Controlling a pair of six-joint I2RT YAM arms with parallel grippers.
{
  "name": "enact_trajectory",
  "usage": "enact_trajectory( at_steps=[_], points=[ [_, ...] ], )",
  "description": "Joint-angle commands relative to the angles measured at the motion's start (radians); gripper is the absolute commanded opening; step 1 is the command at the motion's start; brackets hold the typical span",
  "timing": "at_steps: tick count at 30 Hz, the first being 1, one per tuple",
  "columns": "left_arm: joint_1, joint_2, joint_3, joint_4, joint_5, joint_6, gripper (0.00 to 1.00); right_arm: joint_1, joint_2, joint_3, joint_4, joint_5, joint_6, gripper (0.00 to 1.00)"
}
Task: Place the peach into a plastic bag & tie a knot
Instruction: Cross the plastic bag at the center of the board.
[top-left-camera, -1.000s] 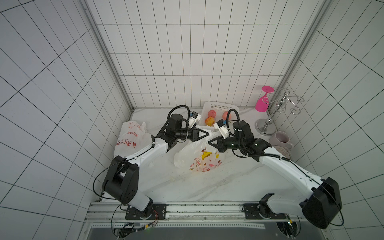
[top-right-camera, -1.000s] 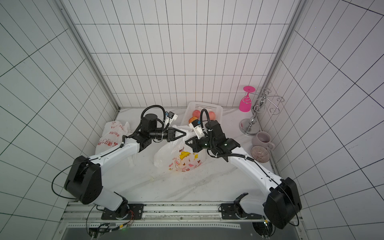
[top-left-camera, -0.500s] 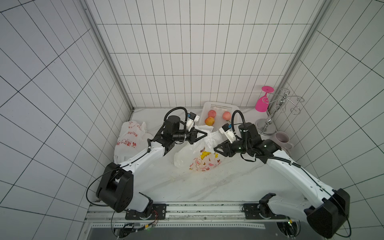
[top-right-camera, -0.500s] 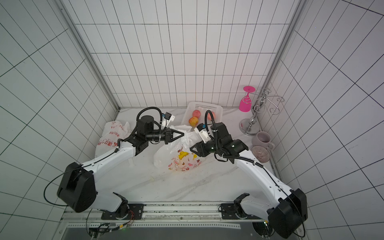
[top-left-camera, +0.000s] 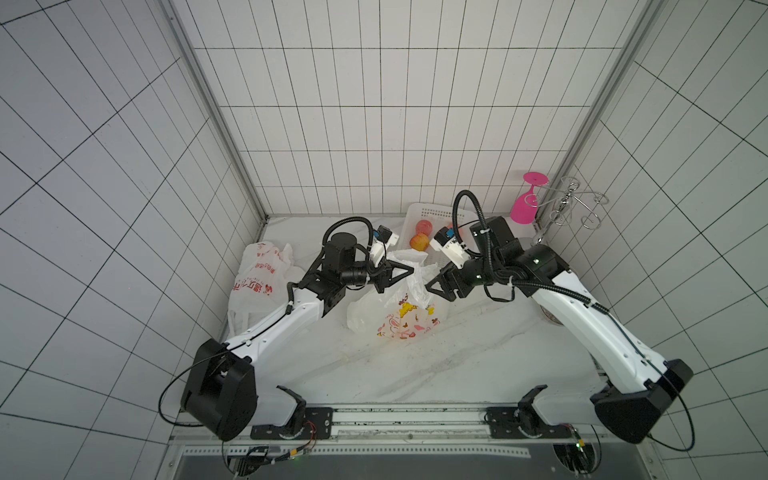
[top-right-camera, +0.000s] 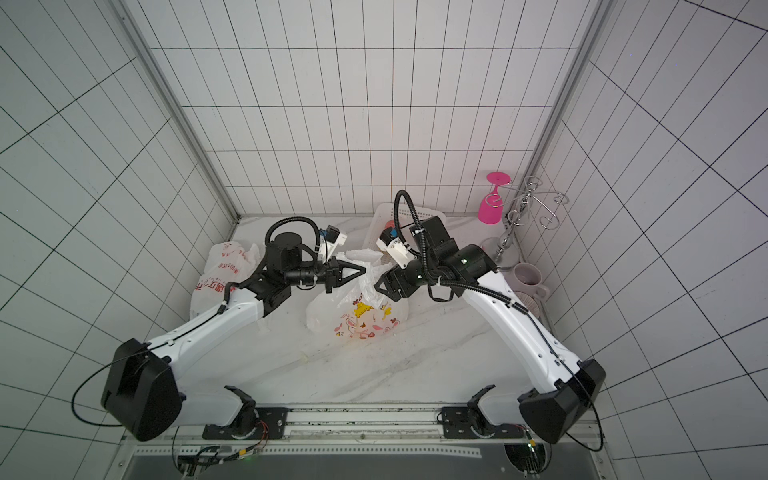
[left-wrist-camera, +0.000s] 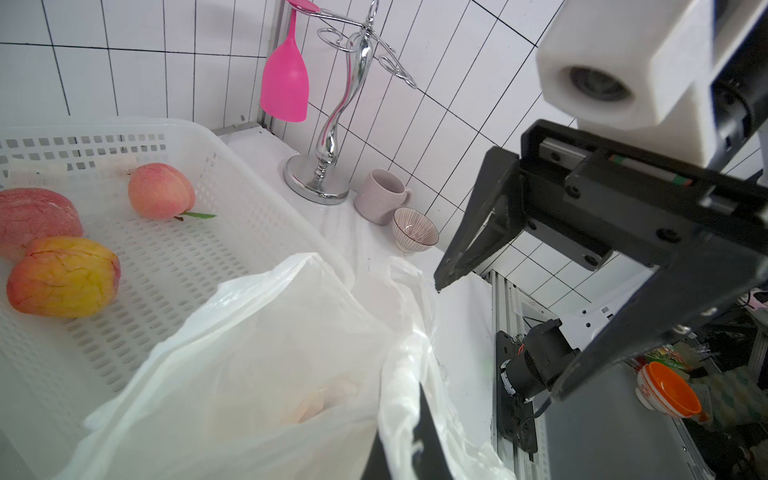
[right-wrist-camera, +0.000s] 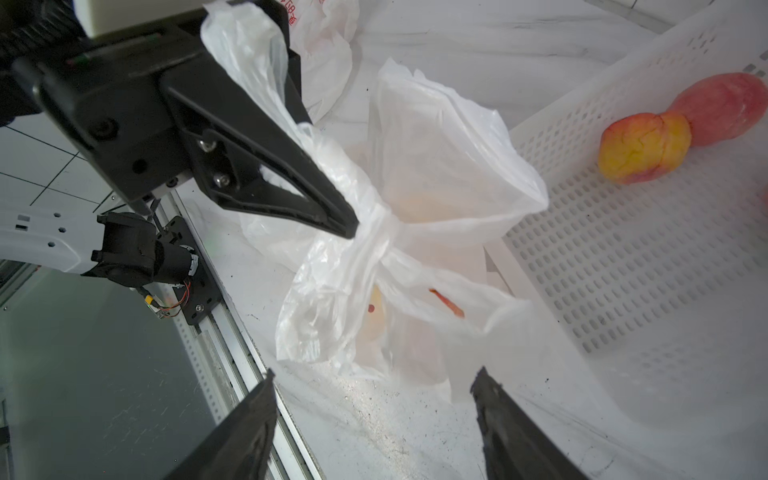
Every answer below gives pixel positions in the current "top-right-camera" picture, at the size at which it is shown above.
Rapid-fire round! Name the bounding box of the pale pink mug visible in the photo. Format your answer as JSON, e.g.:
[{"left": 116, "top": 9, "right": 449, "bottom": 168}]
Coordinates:
[{"left": 504, "top": 262, "right": 551, "bottom": 301}]

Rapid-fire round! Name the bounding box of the white printed plastic bag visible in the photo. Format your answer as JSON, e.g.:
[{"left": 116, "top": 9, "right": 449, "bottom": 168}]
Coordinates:
[{"left": 306, "top": 249, "right": 409, "bottom": 340}]

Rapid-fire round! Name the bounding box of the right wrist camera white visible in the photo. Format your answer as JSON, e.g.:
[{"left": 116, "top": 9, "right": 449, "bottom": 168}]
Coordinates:
[{"left": 376, "top": 230, "right": 416, "bottom": 269}]

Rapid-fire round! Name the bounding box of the white basket perforated plastic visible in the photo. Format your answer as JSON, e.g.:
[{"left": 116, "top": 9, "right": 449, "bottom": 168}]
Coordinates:
[{"left": 363, "top": 202, "right": 447, "bottom": 248}]

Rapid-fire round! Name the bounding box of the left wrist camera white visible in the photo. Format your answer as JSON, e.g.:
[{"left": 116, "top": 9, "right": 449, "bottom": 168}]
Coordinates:
[{"left": 318, "top": 225, "right": 348, "bottom": 262}]

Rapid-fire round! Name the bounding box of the aluminium mounting rail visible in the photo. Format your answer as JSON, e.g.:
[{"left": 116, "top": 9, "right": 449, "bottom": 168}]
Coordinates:
[{"left": 131, "top": 401, "right": 599, "bottom": 446}]

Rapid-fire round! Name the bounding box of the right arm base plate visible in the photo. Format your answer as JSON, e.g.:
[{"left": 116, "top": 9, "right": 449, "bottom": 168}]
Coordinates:
[{"left": 436, "top": 406, "right": 525, "bottom": 440}]

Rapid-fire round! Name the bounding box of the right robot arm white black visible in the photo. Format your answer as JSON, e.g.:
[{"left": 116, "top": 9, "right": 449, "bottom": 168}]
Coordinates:
[{"left": 374, "top": 190, "right": 606, "bottom": 452}]

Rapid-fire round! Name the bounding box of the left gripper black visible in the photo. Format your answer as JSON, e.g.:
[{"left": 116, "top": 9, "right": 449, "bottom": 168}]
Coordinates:
[{"left": 288, "top": 254, "right": 367, "bottom": 294}]

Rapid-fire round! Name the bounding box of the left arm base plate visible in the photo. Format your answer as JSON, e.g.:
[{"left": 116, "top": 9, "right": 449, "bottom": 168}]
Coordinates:
[{"left": 202, "top": 407, "right": 288, "bottom": 441}]

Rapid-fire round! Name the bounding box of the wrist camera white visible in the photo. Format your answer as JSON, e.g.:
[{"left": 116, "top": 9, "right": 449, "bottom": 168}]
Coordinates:
[
  {"left": 376, "top": 230, "right": 416, "bottom": 269},
  {"left": 318, "top": 225, "right": 348, "bottom": 262}
]

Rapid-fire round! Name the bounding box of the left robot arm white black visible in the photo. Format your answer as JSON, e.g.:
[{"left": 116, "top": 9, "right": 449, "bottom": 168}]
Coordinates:
[{"left": 101, "top": 216, "right": 366, "bottom": 441}]

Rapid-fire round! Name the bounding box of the stack of printed plastic bags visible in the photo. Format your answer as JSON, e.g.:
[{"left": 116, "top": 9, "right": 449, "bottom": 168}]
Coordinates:
[{"left": 189, "top": 241, "right": 262, "bottom": 319}]

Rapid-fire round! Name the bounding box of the pink wine glass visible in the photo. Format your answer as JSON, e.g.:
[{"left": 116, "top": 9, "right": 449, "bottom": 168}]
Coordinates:
[{"left": 478, "top": 172, "right": 511, "bottom": 225}]

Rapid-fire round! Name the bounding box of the metal glass rack stand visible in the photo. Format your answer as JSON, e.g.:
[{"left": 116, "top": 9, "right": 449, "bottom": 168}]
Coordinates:
[{"left": 481, "top": 175, "right": 570, "bottom": 271}]

